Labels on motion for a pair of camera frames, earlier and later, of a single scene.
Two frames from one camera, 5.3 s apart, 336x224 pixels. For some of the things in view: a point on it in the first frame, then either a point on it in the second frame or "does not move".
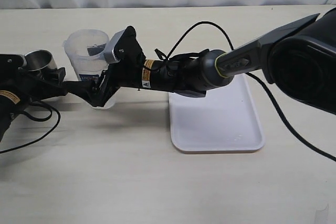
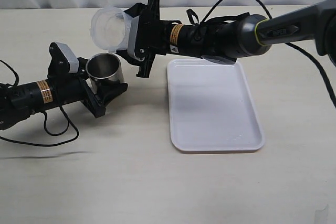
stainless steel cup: x=38 y=60 → x=103 y=67
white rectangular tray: x=225 y=121 does not move
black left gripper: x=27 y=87 → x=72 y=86
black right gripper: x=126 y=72 → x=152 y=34
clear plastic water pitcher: x=86 y=48 → x=110 y=29
